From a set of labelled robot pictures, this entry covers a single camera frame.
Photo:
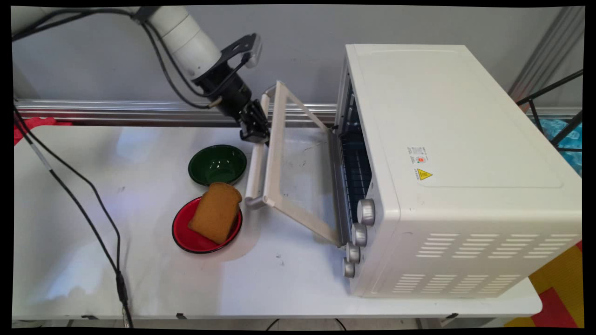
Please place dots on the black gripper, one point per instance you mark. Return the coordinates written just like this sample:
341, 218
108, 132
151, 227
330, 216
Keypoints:
230, 90

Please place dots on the brown bread slice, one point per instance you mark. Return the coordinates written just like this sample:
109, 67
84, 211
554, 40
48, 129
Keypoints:
215, 211

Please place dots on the green bowl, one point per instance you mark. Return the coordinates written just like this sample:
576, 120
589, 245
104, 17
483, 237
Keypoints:
217, 164

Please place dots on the aluminium rail behind table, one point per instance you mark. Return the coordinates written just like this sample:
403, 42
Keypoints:
116, 113

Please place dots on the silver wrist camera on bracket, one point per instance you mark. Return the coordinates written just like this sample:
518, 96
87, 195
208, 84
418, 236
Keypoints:
251, 49

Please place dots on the aluminium profile post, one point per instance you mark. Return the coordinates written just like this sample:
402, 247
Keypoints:
549, 51

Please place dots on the red cloth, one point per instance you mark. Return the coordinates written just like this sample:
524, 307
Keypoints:
32, 125

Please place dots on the white toaster oven body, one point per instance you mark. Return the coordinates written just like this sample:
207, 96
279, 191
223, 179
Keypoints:
465, 163

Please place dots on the red plate with black rim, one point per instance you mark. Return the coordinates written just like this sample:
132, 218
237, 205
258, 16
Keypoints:
188, 235

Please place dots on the silver oven knob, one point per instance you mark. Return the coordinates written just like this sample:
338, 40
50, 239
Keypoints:
359, 234
353, 252
367, 211
348, 268

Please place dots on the blue patterned sheet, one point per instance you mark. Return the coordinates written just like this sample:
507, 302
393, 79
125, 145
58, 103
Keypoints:
570, 144

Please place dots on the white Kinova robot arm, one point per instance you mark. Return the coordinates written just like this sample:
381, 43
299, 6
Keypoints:
186, 37

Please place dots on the black metal frame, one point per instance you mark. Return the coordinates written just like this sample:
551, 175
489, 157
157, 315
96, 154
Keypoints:
565, 132

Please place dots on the yellow red foam floor mat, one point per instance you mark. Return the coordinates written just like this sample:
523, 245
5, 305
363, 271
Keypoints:
558, 288

